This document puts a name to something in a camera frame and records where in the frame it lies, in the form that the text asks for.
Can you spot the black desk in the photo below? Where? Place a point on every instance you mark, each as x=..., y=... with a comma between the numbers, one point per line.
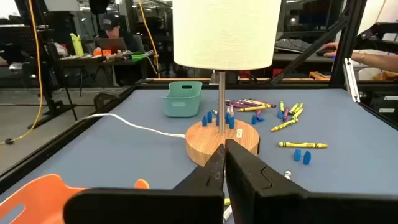
x=93, y=61

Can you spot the round wooden lamp base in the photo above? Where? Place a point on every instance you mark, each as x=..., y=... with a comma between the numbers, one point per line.
x=205, y=143

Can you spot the yellow green crayon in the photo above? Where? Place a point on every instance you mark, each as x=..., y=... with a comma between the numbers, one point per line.
x=299, y=108

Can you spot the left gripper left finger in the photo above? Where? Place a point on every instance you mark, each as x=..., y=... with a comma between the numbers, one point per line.
x=155, y=208

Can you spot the metal lamp pole with socket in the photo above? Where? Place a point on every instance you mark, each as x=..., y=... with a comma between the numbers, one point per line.
x=222, y=102

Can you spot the black keyboard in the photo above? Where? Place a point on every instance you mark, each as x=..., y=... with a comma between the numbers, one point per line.
x=292, y=46

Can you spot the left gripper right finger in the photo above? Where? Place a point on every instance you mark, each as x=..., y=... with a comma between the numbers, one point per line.
x=295, y=211

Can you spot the black stand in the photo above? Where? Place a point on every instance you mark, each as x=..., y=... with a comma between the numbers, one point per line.
x=49, y=77

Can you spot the yellow green bottle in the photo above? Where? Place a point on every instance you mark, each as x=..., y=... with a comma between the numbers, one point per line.
x=77, y=46

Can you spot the orange plastic bin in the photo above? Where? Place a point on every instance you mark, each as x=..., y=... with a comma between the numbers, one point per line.
x=37, y=199

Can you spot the blue eraser cap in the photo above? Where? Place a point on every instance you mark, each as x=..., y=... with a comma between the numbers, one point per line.
x=297, y=155
x=217, y=119
x=307, y=158
x=254, y=120
x=204, y=122
x=227, y=118
x=210, y=117
x=280, y=115
x=260, y=119
x=231, y=123

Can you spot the teal plastic bin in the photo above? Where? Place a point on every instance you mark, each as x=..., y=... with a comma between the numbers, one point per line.
x=182, y=105

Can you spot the person's forearm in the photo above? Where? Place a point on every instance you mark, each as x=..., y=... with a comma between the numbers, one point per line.
x=373, y=62

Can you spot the white lampshade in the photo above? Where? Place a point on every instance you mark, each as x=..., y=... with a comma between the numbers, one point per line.
x=227, y=31

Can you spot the person's hand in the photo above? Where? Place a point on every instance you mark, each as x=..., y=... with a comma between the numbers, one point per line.
x=331, y=46

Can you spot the black computer mouse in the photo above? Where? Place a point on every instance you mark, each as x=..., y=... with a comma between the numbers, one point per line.
x=323, y=53

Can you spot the aluminium bar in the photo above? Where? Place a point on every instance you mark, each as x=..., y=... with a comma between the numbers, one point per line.
x=351, y=81

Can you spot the person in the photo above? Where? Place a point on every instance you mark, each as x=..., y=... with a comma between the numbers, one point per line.
x=113, y=29

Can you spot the laptop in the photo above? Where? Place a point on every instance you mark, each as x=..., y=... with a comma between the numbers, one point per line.
x=112, y=45

